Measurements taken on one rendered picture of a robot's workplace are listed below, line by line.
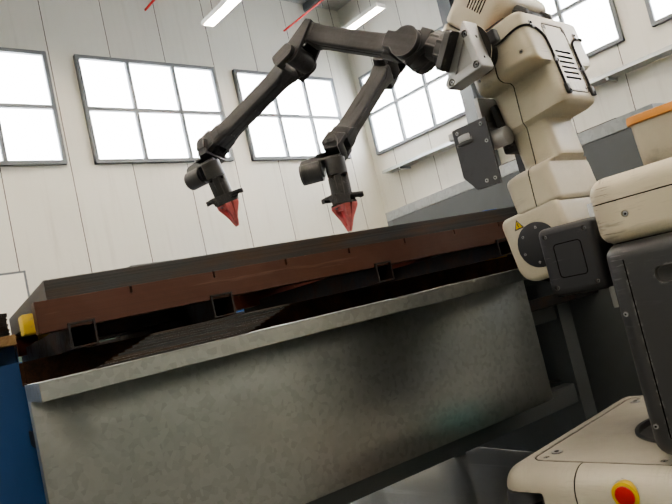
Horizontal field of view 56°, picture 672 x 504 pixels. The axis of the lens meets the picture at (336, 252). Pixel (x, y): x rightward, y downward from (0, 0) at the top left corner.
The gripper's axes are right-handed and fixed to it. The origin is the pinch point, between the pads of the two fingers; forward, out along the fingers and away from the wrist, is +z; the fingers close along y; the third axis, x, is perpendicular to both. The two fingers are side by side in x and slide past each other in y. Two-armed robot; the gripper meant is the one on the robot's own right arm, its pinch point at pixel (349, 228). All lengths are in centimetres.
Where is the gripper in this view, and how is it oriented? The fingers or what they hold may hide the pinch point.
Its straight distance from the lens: 172.3
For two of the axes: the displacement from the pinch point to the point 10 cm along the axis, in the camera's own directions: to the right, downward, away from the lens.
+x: 5.1, -1.8, -8.4
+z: 2.1, 9.7, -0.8
